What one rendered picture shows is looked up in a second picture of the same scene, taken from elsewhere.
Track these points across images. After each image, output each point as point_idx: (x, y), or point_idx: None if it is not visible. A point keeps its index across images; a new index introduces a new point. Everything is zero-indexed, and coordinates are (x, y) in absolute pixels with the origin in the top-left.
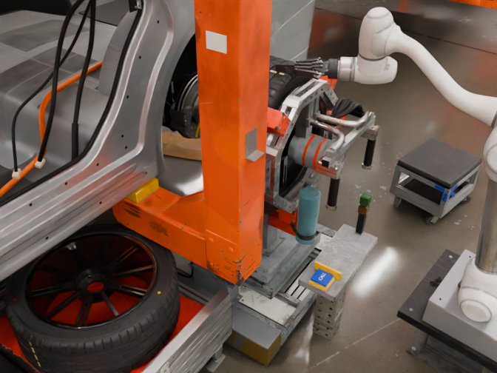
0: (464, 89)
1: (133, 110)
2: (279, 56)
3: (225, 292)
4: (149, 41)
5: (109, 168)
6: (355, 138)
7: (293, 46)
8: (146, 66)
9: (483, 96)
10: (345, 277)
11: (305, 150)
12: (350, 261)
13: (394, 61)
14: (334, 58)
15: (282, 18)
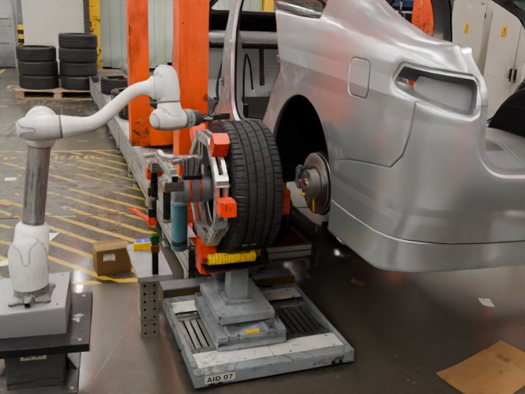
0: (91, 116)
1: (268, 122)
2: (342, 195)
3: (191, 236)
4: (277, 85)
5: None
6: (163, 167)
7: (358, 203)
8: (275, 100)
9: (76, 116)
10: (132, 252)
11: None
12: (138, 259)
13: (153, 111)
14: (194, 110)
15: (347, 151)
